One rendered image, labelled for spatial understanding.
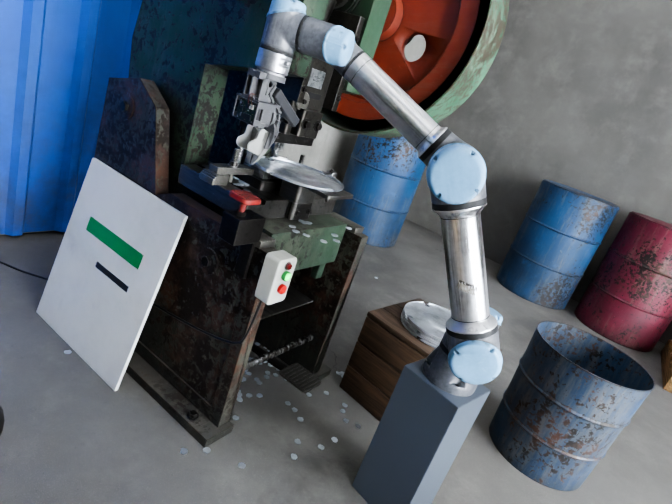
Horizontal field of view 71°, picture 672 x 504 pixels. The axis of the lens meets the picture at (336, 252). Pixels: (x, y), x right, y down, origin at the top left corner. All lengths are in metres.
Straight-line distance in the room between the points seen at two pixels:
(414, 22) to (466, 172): 0.90
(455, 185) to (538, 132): 3.62
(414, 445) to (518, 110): 3.69
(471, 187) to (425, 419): 0.64
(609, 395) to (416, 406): 0.75
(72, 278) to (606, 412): 1.86
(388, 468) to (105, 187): 1.25
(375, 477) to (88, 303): 1.07
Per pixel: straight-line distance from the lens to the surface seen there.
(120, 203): 1.68
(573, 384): 1.83
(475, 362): 1.11
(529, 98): 4.64
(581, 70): 4.61
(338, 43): 1.05
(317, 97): 1.52
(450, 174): 0.99
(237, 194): 1.17
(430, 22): 1.76
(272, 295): 1.26
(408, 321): 1.74
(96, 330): 1.73
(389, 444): 1.43
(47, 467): 1.47
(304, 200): 1.48
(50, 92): 2.40
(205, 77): 1.54
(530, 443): 1.97
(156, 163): 1.57
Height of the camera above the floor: 1.09
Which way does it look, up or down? 19 degrees down
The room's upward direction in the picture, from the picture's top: 19 degrees clockwise
